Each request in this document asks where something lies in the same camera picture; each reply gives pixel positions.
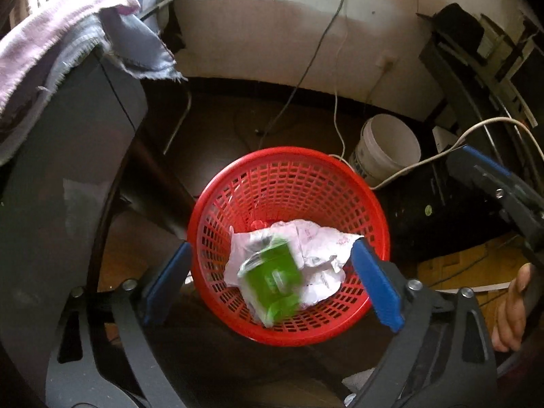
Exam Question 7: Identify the beige cable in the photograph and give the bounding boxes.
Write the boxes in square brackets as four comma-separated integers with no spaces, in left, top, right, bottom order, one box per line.
[331,117,544,190]

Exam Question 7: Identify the white plastic bucket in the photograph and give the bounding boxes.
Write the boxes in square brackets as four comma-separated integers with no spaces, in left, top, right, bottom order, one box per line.
[348,114,422,188]

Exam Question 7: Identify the person's right hand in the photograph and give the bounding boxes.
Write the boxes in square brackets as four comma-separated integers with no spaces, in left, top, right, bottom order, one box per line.
[493,263,533,353]

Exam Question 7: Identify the green packet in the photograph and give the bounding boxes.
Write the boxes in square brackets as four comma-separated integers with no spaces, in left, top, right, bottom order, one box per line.
[236,236,304,326]

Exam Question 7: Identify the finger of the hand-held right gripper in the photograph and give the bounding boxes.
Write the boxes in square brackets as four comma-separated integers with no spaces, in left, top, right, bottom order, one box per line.
[461,144,544,217]
[445,151,544,260]

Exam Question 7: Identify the red plastic mesh basket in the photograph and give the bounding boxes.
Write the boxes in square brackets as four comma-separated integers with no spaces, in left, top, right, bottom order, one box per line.
[187,147,391,347]

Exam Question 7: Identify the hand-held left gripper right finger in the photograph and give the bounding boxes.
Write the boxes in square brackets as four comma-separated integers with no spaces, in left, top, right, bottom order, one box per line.
[349,237,499,408]

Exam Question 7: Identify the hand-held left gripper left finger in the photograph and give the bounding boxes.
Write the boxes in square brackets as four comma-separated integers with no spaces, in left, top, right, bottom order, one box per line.
[45,241,194,408]

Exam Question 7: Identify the black equipment frame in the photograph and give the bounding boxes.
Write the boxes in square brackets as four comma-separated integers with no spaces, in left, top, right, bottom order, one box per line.
[419,3,544,137]

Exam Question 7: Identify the blue grey cloth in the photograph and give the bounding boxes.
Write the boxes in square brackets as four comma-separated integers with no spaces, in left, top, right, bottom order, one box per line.
[55,6,188,83]

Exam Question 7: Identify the black box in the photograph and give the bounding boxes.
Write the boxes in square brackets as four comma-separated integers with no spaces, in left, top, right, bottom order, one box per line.
[382,136,532,260]

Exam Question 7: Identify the black chair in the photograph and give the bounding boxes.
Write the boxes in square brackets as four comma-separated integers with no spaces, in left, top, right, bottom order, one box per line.
[138,0,194,156]

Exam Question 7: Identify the white paper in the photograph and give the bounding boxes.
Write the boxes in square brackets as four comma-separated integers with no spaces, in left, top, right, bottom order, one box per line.
[223,219,364,307]

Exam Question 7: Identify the black cable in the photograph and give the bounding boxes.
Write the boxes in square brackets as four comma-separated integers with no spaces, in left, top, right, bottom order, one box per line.
[255,0,364,137]

